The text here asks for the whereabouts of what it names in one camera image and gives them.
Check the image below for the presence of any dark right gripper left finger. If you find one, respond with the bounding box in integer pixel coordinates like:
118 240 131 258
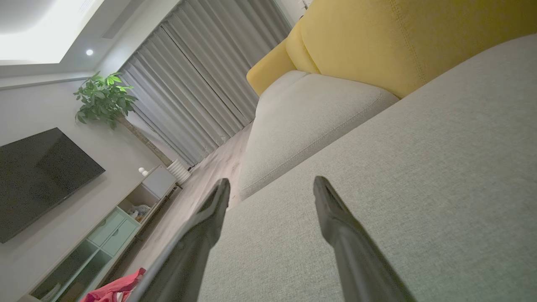
128 178 231 302

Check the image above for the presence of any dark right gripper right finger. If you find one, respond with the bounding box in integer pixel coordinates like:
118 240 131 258
313 176 417 302

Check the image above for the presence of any red basketball jersey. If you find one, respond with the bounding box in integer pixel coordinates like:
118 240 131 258
80 268 146 302

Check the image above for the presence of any pale plush toy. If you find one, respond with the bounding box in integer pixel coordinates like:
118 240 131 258
128 204 151 223

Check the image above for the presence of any white ribbed plant pot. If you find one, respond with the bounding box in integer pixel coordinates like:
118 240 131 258
167 159 192 185

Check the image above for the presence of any white mint TV cabinet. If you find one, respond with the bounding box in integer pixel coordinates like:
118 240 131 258
17 165 183 302

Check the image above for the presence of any grey pleated curtain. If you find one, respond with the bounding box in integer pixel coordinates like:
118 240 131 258
119 0 292 166

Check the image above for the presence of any black flat television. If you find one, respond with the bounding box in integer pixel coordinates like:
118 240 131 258
0 128 106 244

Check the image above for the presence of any green potted tree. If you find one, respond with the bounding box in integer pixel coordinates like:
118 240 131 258
73 71 173 167

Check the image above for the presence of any yellow sofa backrest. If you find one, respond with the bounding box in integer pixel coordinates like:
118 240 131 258
246 0 537 99

